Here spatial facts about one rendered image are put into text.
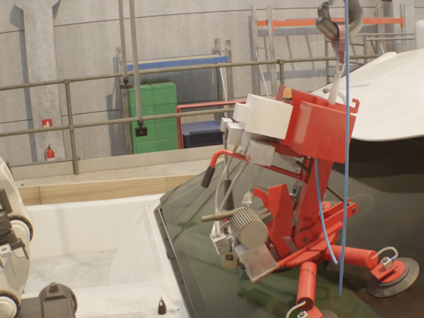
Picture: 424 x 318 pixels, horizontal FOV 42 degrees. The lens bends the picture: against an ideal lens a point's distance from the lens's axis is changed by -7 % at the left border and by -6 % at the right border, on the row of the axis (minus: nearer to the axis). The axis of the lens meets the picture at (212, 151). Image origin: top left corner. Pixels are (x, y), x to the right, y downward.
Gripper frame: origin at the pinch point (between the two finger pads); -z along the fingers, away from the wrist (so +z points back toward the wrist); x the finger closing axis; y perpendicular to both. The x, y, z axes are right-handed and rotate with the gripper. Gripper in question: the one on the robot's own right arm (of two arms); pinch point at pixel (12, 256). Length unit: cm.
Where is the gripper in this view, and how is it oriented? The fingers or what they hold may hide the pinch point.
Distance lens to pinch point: 227.9
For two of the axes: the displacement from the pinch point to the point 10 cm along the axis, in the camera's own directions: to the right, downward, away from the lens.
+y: -3.0, -2.0, 9.3
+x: 9.2, -3.2, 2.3
